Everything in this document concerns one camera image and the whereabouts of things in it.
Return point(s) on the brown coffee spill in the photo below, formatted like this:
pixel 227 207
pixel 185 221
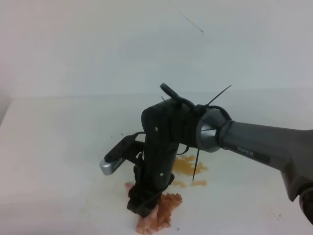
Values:
pixel 187 173

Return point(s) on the pink white striped rag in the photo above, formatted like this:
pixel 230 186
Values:
pixel 160 217

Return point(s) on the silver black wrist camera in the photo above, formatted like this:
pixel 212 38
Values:
pixel 127 149

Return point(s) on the black zip tie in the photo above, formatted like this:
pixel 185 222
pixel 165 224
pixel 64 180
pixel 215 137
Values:
pixel 209 126

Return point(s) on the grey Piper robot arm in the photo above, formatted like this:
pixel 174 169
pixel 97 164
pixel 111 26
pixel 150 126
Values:
pixel 167 125

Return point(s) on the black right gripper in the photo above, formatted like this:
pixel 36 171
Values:
pixel 143 197

